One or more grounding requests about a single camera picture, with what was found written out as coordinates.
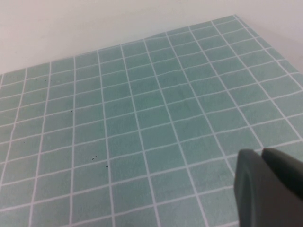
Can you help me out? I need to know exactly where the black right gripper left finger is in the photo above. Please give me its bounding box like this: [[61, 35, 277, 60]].
[[233, 148, 303, 227]]

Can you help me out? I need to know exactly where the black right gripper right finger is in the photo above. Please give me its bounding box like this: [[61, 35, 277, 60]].
[[261, 147, 303, 204]]

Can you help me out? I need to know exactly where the green white-checked tablecloth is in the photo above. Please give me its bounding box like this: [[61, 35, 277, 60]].
[[0, 14, 303, 227]]

